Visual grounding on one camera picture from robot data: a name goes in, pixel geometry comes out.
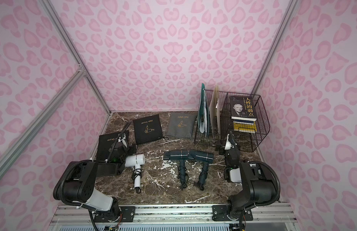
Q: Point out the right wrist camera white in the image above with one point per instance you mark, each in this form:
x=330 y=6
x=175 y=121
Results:
x=228 y=144

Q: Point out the black pouch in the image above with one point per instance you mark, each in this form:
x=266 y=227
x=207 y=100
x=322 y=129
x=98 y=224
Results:
x=147 y=129
x=105 y=143

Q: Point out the black portrait book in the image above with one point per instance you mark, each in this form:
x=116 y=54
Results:
x=242 y=108

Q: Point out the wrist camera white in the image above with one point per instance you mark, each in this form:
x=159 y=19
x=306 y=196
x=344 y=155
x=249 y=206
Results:
x=123 y=141
x=228 y=144

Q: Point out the black wire file rack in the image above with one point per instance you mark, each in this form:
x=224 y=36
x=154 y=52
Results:
x=247 y=142

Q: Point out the white hair dryer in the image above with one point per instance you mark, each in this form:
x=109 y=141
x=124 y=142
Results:
x=136 y=161

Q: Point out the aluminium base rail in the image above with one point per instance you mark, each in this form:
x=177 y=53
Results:
x=178 y=217

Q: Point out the green file folder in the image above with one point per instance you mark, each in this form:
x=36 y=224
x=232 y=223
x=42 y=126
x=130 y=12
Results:
x=203 y=118

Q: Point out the dark green hair dryer left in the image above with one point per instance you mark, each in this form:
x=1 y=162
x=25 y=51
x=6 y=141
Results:
x=181 y=156

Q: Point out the yellow striped book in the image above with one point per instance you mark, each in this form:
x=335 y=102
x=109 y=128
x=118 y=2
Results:
x=248 y=126

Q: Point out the dark green hair dryer right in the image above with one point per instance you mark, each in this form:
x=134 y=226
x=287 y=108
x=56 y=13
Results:
x=207 y=159

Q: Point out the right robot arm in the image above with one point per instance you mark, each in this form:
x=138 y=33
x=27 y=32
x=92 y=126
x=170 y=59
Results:
x=260 y=184

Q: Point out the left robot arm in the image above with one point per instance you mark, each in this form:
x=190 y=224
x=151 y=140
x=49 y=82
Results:
x=76 y=186

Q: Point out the beige file folder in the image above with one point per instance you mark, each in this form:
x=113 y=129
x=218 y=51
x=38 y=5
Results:
x=214 y=112

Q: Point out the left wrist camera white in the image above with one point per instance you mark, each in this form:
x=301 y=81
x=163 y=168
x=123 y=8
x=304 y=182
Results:
x=123 y=141

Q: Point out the dark green hair dryer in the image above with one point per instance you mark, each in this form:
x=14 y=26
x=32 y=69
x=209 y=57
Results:
x=207 y=159
x=181 y=156

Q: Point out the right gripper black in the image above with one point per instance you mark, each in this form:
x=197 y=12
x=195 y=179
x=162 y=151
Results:
x=231 y=151

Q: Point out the grey hair dryer pouch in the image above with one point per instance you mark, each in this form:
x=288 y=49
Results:
x=181 y=125

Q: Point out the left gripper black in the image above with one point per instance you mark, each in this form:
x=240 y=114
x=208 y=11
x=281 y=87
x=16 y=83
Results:
x=119 y=147

